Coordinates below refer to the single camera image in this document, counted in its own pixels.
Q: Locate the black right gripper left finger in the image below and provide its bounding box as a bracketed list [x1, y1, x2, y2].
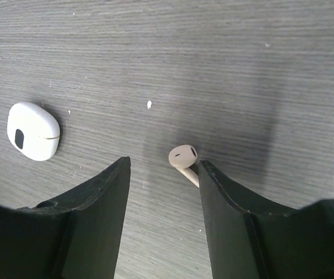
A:
[0, 157, 131, 278]

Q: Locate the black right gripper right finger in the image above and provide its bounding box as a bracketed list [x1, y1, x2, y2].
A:
[199, 160, 334, 278]

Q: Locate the beige earbud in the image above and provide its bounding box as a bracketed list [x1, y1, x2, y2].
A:
[168, 144, 200, 188]

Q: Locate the white earbud charging case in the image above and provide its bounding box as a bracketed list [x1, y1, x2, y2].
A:
[6, 102, 61, 162]

